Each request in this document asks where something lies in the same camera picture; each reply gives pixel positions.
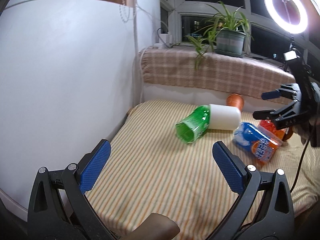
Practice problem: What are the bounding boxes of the white plastic cup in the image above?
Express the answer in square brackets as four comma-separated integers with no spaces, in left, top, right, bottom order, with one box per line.
[208,104,241,131]

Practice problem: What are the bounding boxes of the red orange printed cup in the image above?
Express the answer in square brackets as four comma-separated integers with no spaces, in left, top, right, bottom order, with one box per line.
[259,120,293,142]

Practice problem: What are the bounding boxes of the green plastic cup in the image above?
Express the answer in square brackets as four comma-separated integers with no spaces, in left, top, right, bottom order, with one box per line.
[175,105,210,144]

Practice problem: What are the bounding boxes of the black tripod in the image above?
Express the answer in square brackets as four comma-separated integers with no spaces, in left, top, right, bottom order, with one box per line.
[283,34,300,72]

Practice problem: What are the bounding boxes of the plaid beige sill cloth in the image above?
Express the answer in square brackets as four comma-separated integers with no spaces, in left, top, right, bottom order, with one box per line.
[139,47,295,108]

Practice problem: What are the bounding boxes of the potted spider plant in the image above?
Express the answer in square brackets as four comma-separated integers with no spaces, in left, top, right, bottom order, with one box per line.
[171,1,252,69]

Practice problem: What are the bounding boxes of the striped yellow table cloth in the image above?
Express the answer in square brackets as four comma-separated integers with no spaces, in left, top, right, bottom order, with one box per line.
[86,100,319,239]

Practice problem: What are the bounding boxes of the brown chair back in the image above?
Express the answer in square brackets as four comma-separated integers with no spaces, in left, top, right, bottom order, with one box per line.
[120,213,180,240]

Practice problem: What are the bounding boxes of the black power cable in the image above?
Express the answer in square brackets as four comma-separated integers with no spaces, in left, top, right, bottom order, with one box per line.
[288,119,317,193]

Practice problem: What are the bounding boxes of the copper cup near wall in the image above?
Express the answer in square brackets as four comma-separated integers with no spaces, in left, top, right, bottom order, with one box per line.
[226,94,245,112]

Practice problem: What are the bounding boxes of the ring light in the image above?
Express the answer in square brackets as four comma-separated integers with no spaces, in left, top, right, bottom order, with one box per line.
[264,0,308,34]

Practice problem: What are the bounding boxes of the white wall charger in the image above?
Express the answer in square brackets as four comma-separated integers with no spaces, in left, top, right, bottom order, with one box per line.
[159,33,173,45]

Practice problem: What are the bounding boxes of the white hanging cable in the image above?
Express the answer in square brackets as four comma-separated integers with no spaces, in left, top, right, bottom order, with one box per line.
[118,0,171,108]

